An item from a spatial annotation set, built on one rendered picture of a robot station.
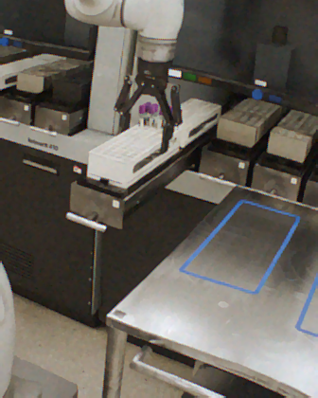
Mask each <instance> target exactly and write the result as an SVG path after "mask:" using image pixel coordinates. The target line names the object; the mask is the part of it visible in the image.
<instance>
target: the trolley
mask: <svg viewBox="0 0 318 398"><path fill-rule="evenodd" d="M106 325H108V328H107V330H108V336H107V344H106V353H105V357H106V361H105V370H104V378H103V387H102V395H101V398H120V392H121V385H122V378H123V371H124V365H123V364H124V357H125V350H126V343H127V335H128V334H129V335H134V336H136V337H139V338H141V339H144V340H146V341H149V342H150V343H155V344H156V345H159V346H161V347H163V348H166V349H171V350H173V351H175V352H177V353H180V354H185V355H187V356H189V357H192V358H193V359H196V361H195V366H194V371H193V374H192V379H191V381H190V383H189V382H187V381H186V380H184V379H182V378H180V377H178V376H175V375H172V374H169V373H167V372H165V371H161V370H159V369H156V368H154V367H151V366H149V365H147V364H145V363H143V362H144V361H145V360H146V359H147V358H148V357H149V356H150V355H151V354H152V348H151V347H149V346H147V345H145V346H143V347H142V349H140V350H139V352H138V353H137V355H136V357H135V358H134V360H132V362H131V364H130V366H129V367H130V368H131V369H133V370H135V371H139V372H141V373H142V374H144V375H148V376H150V377H152V378H155V379H157V380H158V381H161V382H163V383H167V384H170V385H172V386H173V387H175V388H177V389H180V390H182V391H184V393H183V395H182V396H181V398H284V397H281V396H279V395H276V394H274V393H273V392H272V391H269V390H267V389H265V388H263V387H260V386H258V385H255V384H253V383H251V382H248V381H246V380H244V379H242V378H237V377H236V376H233V375H232V374H229V373H227V372H225V371H230V372H232V373H233V374H235V375H238V376H240V377H243V378H247V379H249V380H251V381H254V382H256V383H259V384H260V385H262V386H264V387H266V388H269V389H273V390H274V391H275V392H277V393H280V394H282V395H285V396H286V397H287V398H318V210H316V209H312V208H308V207H305V206H302V205H299V204H296V203H293V202H291V201H290V202H287V201H284V200H281V199H278V198H275V197H272V196H270V195H266V194H264V193H260V192H257V191H253V190H248V189H245V188H243V187H239V186H234V187H233V188H232V189H231V190H230V191H229V192H228V193H227V194H226V195H225V197H224V198H223V199H222V200H221V202H220V203H219V204H218V205H217V206H216V207H215V208H214V209H213V210H212V211H211V212H210V213H209V214H208V215H207V216H206V217H205V218H204V219H203V220H202V221H201V222H200V223H199V224H198V226H197V227H196V228H195V229H194V230H193V231H192V232H191V233H190V234H189V235H188V236H187V237H186V238H185V239H184V240H183V241H182V242H181V243H180V244H179V245H178V246H177V248H176V249H175V250H174V251H173V252H172V253H170V254H169V255H168V256H167V257H166V258H165V259H164V260H163V261H161V262H160V263H159V264H158V265H157V266H156V267H155V268H154V270H153V271H152V272H151V273H150V274H149V275H148V276H147V277H146V278H144V279H143V280H142V281H141V282H140V283H139V284H138V285H137V286H136V287H135V288H133V290H132V292H131V293H130V294H129V295H128V296H126V297H125V298H124V299H123V300H122V301H121V302H120V303H118V304H117V305H116V307H115V308H114V309H113V311H112V312H111V313H110V314H109V315H107V316H106ZM206 364H208V365H213V366H215V367H218V368H220V369H222V370H224V371H219V370H217V369H215V368H212V367H210V366H207V365H206Z"/></svg>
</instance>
